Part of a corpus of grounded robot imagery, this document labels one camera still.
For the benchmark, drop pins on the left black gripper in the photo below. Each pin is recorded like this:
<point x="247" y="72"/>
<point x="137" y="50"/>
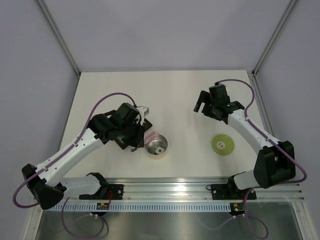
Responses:
<point x="136" y="122"/>

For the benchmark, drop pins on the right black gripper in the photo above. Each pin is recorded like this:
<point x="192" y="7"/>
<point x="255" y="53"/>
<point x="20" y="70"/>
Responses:
<point x="205" y="97"/>

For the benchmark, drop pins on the pink metal tongs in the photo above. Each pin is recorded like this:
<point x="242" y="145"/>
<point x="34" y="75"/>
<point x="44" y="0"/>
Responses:
<point x="147" y="139"/>

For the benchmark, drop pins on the steel round bowl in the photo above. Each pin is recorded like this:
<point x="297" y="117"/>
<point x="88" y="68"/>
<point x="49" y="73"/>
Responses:
<point x="156" y="146"/>

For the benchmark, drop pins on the sushi roll piece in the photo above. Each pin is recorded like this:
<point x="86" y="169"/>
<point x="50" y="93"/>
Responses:
<point x="159" y="150"/>

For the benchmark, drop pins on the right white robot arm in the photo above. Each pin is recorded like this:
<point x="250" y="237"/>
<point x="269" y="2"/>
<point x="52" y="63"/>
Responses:
<point x="274" y="163"/>

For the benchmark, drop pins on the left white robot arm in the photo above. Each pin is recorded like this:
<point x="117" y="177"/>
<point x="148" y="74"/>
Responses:
<point x="47" y="182"/>

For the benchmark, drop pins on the black teal lunch tray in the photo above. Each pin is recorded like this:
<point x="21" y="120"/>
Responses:
<point x="133" y="135"/>

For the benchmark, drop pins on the green round lid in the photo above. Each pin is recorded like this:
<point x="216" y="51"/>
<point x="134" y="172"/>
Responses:
<point x="222" y="144"/>

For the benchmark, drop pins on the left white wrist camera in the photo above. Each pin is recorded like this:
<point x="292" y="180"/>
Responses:
<point x="143" y="110"/>

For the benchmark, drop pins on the aluminium mounting rail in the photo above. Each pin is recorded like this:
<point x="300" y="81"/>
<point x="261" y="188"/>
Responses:
<point x="194" y="189"/>

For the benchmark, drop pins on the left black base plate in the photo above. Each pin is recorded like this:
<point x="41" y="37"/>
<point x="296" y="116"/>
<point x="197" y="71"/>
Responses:
<point x="113" y="191"/>

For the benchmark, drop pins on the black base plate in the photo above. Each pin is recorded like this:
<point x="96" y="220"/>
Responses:
<point x="222" y="192"/>
<point x="113" y="191"/>

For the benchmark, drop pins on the white slotted cable duct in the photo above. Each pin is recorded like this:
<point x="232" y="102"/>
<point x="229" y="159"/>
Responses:
<point x="139" y="207"/>

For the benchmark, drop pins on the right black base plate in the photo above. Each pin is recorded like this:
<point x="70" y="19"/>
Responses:
<point x="222" y="192"/>

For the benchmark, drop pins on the right aluminium frame post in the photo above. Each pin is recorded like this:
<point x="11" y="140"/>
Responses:
<point x="292" y="4"/>

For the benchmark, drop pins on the aluminium frame post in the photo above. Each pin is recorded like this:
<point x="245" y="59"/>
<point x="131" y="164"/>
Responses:
<point x="292" y="4"/>
<point x="48" y="17"/>

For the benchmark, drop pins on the left aluminium frame post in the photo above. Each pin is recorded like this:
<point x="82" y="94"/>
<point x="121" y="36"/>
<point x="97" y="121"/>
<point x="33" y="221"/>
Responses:
<point x="48" y="17"/>

